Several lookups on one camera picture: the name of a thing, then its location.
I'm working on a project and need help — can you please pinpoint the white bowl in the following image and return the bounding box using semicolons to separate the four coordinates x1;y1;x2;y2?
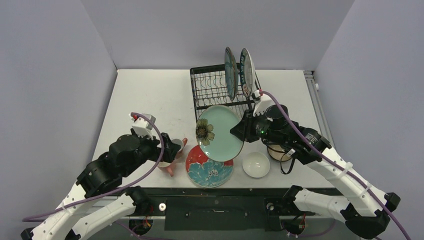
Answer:
242;152;271;179

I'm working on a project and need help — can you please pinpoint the green rimmed white plate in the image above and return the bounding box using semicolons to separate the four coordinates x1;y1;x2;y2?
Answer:
239;48;256;99

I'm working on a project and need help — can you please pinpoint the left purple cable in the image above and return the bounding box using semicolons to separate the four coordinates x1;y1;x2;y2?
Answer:
21;111;166;223

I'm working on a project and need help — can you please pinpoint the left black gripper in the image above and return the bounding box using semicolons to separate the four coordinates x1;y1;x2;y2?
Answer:
122;129;181;177

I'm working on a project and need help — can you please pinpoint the black wire dish rack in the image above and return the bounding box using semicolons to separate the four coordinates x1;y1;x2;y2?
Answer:
189;64;255;120

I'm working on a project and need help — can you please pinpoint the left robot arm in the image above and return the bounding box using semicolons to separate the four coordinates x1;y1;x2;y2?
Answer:
20;130;184;240

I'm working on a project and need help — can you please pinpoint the blue glazed plate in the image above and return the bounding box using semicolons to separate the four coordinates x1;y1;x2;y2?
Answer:
224;46;239;101

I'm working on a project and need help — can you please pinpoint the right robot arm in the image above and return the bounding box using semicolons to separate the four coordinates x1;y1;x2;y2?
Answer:
230;105;400;240

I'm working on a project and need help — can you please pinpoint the dark bowl beige inside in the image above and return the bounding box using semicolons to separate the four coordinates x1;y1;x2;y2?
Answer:
266;145;292;162

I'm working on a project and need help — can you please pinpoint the small pink mug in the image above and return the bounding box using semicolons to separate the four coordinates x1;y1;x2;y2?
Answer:
171;137;188;160

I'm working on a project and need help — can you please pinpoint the black base panel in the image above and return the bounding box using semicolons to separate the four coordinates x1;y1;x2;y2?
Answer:
96;187;347;233

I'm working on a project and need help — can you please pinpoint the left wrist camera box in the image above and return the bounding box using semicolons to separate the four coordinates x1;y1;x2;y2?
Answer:
129;114;155;140

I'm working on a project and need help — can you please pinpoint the light teal flower plate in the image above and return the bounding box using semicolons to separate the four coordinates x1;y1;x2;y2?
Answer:
195;105;244;162

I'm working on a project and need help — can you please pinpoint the aluminium rail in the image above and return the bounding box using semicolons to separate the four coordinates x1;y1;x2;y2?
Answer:
303;70;335;147

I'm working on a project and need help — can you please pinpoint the red and blue plate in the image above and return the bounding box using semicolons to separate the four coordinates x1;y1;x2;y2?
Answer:
185;145;234;188

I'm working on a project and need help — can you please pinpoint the large pink mug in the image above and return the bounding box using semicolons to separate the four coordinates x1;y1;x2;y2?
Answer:
157;161;176;177

